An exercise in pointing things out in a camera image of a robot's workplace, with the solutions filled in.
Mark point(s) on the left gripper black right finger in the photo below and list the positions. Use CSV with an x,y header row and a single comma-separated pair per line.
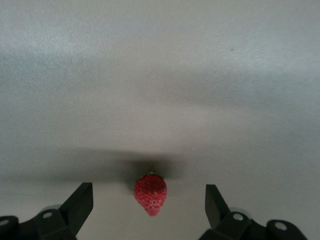
x,y
217,212

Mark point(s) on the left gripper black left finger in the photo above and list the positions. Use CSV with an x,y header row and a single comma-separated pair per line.
x,y
75,207

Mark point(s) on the red strawberry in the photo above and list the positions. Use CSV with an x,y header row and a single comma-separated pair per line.
x,y
150,195

